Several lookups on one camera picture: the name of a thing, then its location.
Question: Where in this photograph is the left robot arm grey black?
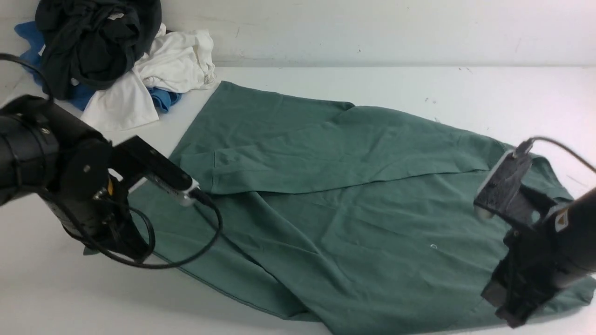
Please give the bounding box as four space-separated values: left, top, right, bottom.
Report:
1 95 155 263

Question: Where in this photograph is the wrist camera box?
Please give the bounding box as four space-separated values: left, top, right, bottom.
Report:
110 136 199 207
473 150 557 232

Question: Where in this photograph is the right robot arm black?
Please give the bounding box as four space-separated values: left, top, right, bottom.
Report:
474 185 596 328

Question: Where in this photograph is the white crumpled garment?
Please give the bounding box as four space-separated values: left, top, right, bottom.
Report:
81 25 216 132

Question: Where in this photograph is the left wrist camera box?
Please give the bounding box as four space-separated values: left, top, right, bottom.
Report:
110 136 199 207

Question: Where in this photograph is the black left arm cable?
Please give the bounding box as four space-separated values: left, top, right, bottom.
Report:
0 53 223 269

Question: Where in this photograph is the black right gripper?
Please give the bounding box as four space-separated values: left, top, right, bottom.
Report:
481 225 573 328

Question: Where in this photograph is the black crumpled garment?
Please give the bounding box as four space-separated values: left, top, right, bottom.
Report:
35 0 162 100

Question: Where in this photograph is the green long-sleeved shirt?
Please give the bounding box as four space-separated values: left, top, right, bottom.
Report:
84 81 596 335

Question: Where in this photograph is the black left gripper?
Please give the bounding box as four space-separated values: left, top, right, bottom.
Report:
41 177 152 261

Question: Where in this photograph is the blue crumpled garment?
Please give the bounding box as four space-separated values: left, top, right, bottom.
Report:
14 21 182 113

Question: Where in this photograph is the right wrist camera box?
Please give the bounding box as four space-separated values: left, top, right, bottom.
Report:
473 150 557 232

